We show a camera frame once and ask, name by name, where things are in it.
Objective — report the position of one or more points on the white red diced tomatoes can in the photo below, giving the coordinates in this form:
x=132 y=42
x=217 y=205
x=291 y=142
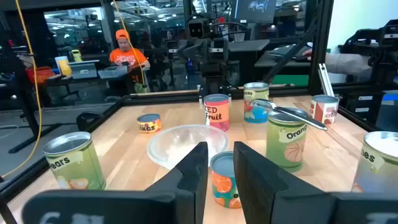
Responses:
x=323 y=110

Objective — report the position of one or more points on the black table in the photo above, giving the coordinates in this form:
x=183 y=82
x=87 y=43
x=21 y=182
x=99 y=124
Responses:
x=248 y=46

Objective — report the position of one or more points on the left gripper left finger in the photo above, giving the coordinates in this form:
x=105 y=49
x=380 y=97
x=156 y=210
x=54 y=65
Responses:
x=186 y=186

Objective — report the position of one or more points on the black desk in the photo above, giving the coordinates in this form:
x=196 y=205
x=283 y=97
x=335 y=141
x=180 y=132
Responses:
x=56 y=81
x=280 y=60

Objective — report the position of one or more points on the blue green tomatoes can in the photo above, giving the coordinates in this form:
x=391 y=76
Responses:
x=256 y=116

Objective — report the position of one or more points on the grey laptop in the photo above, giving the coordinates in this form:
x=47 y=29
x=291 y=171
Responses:
x=83 y=71

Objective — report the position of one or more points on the silver aluminium extrusion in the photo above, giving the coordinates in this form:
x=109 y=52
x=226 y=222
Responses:
x=326 y=81

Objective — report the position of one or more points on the black frame clamp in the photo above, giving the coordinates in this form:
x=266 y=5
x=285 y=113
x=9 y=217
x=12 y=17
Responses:
x=88 y=119

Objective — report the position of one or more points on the small teal orange-slice can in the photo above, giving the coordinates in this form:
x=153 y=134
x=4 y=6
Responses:
x=222 y=183

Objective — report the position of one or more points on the black robot rig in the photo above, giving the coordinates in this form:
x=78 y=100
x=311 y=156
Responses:
x=373 y=46

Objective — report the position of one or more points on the blue yellow peaches can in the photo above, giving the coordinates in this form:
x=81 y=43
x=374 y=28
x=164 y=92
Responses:
x=379 y=165

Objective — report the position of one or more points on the person's hand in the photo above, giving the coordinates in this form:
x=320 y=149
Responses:
x=308 y=53

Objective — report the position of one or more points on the green oranges can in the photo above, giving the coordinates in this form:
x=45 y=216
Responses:
x=284 y=146

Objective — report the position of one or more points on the red basket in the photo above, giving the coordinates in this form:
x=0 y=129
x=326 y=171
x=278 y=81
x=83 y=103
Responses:
x=40 y=74

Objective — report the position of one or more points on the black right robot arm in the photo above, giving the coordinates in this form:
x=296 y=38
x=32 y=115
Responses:
x=214 y=74

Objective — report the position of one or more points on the yellow container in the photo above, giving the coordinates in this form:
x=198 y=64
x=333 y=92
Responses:
x=64 y=66

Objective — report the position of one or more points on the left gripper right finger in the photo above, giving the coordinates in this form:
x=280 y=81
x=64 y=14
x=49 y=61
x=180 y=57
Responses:
x=264 y=193

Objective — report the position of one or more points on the grey tray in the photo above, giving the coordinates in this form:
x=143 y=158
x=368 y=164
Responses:
x=112 y=72

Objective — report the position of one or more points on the dark wall screen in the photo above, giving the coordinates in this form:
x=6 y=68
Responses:
x=255 y=11

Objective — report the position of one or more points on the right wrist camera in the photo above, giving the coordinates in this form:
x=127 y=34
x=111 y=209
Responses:
x=198 y=29

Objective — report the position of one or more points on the green pears can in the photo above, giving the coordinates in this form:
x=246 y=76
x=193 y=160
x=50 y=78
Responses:
x=77 y=161

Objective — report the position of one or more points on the black aluminium table frame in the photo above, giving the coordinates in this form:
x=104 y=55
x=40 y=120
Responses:
x=320 y=46

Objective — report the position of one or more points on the person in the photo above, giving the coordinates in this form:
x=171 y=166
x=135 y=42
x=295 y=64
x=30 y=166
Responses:
x=126 y=57

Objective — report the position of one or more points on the red orange mixed fruit can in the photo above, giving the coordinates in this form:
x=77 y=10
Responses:
x=216 y=112

